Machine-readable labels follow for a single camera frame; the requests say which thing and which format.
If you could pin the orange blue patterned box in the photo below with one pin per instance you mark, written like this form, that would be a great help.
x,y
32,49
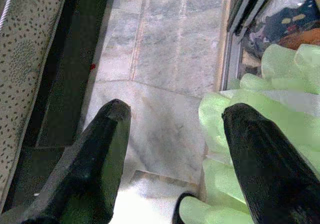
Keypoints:
x,y
300,37

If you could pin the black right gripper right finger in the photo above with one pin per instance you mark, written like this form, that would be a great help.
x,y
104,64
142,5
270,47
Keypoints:
x,y
272,169

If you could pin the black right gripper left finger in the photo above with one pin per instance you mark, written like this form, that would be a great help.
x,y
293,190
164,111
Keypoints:
x,y
92,164

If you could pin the quilted white mattress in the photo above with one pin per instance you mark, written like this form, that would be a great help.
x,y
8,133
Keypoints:
x,y
22,58

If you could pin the silver wardrobe floor rail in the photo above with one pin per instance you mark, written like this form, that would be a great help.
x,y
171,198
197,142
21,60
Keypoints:
x,y
231,58

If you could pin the lime green cloth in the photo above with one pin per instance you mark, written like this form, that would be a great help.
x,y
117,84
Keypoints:
x,y
287,103

